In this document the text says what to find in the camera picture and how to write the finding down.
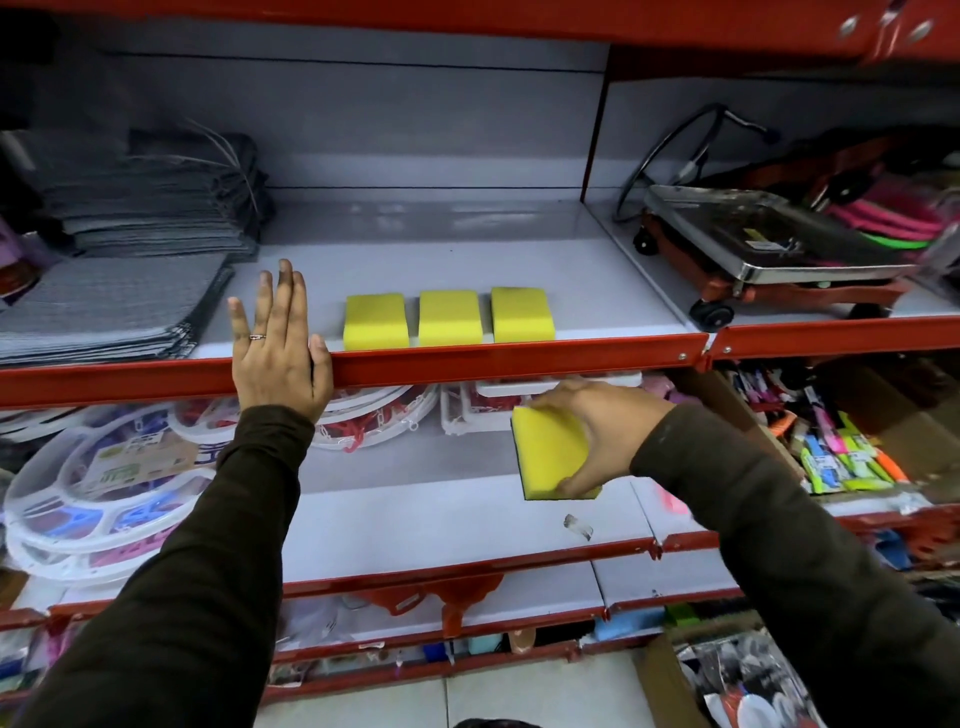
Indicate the person's right hand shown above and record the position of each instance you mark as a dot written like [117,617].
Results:
[611,431]

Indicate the person's left hand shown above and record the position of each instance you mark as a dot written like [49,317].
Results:
[277,367]

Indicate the person's right thumb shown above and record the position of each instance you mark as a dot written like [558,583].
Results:
[586,480]

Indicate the person's left middle finger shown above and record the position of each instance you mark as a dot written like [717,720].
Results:
[283,300]

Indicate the person's left thumb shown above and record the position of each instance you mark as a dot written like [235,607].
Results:
[322,367]

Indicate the person's left little finger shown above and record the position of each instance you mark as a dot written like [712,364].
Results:
[238,324]

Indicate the yellow sponge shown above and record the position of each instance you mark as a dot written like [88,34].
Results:
[375,322]
[523,315]
[450,319]
[546,450]

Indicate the person's right forearm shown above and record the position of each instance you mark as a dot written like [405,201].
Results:
[810,570]

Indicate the person's left forearm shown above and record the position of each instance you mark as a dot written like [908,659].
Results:
[187,585]

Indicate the stack of small round trays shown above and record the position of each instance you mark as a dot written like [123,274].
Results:
[375,420]

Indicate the stack of light grey cloths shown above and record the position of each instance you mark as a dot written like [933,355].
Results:
[105,307]

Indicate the red metal shelving unit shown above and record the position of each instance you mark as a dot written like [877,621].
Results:
[465,367]

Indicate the blue plastic item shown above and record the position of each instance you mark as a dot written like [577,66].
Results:
[630,624]

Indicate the stack of dark grey cloths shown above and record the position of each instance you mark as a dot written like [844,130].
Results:
[150,195]

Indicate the red plastic hanger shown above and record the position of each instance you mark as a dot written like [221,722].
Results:
[450,596]

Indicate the stack of large round trays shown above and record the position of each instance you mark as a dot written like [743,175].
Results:
[97,487]

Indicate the pink packaged item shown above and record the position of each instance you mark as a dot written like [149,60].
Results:
[19,262]

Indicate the pile of colourful pen packets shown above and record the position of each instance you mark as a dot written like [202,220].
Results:
[832,442]

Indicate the cardboard box of utensils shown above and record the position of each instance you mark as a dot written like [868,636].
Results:
[742,682]

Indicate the red metal platform trolley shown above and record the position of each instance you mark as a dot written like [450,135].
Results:
[765,240]

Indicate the brown cardboard box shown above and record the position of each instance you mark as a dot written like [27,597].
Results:
[907,420]

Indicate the pile of pink green items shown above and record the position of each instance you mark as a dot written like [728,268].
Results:
[892,217]

